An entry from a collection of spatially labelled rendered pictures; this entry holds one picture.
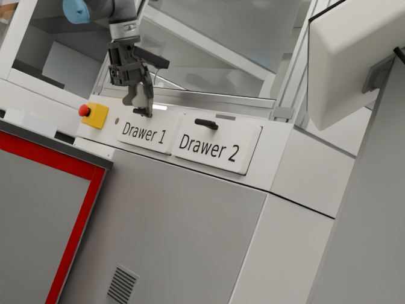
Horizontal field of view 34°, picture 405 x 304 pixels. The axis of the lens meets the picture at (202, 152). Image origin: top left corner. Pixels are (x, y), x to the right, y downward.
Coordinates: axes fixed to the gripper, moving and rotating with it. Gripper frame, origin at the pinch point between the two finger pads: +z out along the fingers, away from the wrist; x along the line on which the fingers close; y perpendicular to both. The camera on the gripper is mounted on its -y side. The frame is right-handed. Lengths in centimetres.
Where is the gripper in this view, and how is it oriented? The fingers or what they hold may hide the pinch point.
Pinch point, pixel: (147, 111)
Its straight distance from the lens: 177.4
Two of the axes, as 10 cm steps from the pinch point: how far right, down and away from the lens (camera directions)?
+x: 5.4, 1.3, -8.3
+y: -8.3, 2.7, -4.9
